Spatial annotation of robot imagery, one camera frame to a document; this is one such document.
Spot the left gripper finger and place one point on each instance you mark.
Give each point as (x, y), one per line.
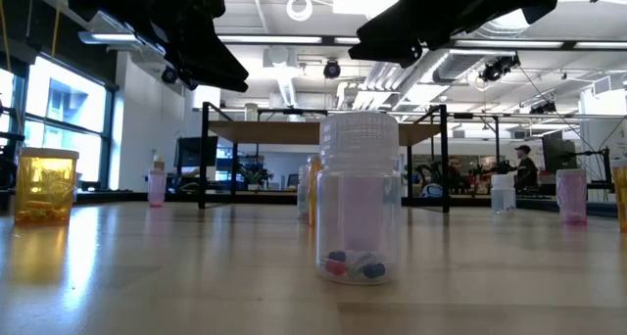
(220, 86)
(206, 51)

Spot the black overhead camera rig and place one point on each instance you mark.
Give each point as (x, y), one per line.
(499, 68)

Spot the small cardboard box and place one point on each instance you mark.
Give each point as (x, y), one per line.
(158, 162)

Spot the orange pill bottle white cap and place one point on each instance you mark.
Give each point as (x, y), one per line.
(46, 185)
(620, 195)
(313, 188)

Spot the dark background monitor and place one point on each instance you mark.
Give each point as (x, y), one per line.
(558, 154)
(196, 151)

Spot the clear ribbed-cap pill bottle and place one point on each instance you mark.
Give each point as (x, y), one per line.
(303, 193)

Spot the background potted plant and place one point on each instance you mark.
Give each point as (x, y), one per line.
(255, 176)

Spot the pink pill vial white cap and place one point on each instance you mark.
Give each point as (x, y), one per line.
(571, 195)
(362, 212)
(157, 188)

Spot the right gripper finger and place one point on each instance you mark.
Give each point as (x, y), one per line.
(392, 41)

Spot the ceiling strip light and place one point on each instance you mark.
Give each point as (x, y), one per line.
(269, 39)
(509, 44)
(348, 40)
(600, 45)

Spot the large dark-framed window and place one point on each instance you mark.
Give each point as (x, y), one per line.
(63, 124)

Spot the black ceiling camera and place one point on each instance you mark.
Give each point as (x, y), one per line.
(332, 69)

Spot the wooden shelf black legs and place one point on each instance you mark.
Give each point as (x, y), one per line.
(274, 133)

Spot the clear bottle blue red capsules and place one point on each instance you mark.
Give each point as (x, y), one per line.
(357, 144)

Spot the person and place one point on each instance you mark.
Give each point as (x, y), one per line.
(526, 171)
(455, 171)

